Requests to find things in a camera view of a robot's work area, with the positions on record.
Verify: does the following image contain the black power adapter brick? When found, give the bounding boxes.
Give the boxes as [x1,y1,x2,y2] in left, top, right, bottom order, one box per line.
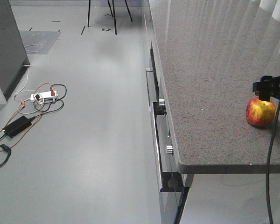
[2,116,32,138]

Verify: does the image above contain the red yellow apple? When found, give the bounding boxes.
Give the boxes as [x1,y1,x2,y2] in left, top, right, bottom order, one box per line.
[245,97,276,127]

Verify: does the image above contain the grey stone kitchen counter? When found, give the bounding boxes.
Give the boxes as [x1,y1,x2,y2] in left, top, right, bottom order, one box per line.
[143,0,280,224]

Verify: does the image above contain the silver oven knob far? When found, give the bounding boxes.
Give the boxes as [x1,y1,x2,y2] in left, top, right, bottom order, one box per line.
[158,98,165,105]

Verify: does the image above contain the silver oven knob near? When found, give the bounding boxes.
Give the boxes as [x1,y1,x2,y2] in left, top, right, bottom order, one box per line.
[166,145,174,155]

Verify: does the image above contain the silver oven knob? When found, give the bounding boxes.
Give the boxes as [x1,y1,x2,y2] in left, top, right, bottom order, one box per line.
[158,98,165,105]
[166,145,174,155]

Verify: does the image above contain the black power cable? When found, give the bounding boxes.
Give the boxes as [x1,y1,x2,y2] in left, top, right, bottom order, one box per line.
[0,84,67,172]

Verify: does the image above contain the grey cabinet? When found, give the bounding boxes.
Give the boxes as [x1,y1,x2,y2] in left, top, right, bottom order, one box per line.
[0,0,30,105]

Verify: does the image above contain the black metal chair legs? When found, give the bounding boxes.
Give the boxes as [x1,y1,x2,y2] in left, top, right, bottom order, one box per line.
[87,0,133,35]

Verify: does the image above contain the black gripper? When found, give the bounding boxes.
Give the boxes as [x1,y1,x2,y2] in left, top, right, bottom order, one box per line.
[252,76,280,101]

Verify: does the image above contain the white cable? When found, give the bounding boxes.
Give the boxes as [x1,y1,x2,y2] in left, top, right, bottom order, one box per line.
[13,66,45,115]

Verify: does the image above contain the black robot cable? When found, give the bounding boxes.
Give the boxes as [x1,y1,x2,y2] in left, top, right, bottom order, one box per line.
[266,77,280,224]

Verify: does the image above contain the orange cable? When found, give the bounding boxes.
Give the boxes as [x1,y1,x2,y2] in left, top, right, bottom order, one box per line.
[0,82,56,153]

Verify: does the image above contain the white power strip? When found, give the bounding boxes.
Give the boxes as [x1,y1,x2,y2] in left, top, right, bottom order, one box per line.
[30,91,58,102]

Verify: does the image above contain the silver oven door handle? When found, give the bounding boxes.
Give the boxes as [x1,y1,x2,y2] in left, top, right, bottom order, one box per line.
[145,68,162,192]

